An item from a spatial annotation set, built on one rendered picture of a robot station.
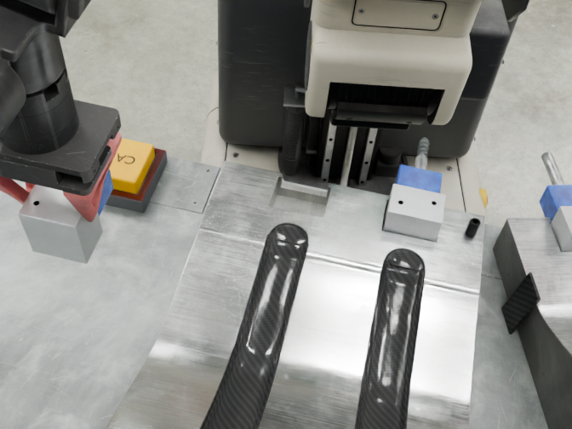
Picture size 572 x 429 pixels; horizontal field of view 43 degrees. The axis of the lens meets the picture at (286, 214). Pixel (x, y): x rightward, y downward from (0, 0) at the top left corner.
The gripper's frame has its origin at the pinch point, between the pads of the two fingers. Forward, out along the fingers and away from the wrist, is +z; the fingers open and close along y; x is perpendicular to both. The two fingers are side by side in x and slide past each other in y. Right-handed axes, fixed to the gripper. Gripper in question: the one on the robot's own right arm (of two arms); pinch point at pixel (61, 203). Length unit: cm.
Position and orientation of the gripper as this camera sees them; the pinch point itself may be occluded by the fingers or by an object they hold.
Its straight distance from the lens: 63.1
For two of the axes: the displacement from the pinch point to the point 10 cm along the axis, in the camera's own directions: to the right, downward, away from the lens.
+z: -0.6, 6.0, 8.0
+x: 2.3, -7.7, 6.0
